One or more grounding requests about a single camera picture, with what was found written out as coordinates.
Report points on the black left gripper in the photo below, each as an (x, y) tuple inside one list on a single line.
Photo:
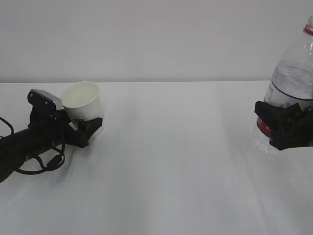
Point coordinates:
[(49, 126)]

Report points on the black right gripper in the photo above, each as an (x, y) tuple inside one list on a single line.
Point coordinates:
[(286, 127)]

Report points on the clear Nongfu Spring water bottle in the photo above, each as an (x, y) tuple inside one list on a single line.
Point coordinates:
[(291, 82)]

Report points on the white paper cup green logo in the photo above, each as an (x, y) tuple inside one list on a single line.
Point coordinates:
[(81, 102)]

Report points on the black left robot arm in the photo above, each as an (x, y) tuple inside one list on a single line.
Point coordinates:
[(15, 157)]

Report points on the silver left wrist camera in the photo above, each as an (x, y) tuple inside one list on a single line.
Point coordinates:
[(44, 96)]

